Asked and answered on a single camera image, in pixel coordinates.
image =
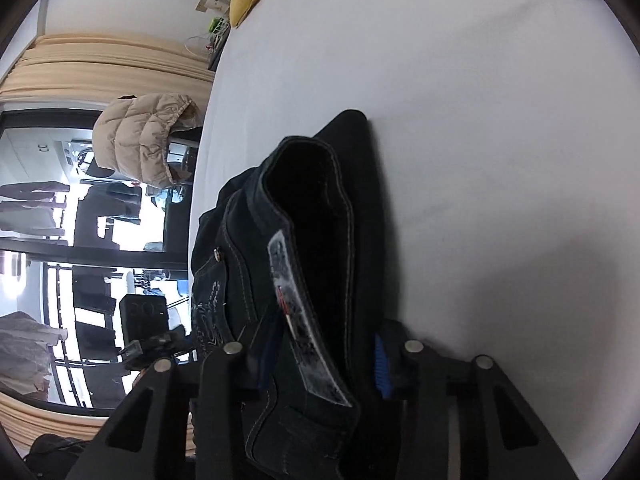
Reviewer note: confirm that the dark framed window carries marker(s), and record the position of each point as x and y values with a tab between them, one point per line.
76	239

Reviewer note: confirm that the black camera box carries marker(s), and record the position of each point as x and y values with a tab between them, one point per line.
143	317

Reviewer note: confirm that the white bed sheet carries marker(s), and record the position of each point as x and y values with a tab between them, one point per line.
508	132

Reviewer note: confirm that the beige puffer jacket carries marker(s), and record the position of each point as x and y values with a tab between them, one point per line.
132	136

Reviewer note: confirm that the black denim pants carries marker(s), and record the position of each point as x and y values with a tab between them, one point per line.
300	239

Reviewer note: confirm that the beige curtain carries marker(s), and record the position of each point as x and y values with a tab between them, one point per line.
98	68

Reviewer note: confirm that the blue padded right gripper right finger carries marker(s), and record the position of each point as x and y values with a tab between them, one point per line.
395	372

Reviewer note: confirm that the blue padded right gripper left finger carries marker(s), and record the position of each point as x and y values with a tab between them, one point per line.
261	341

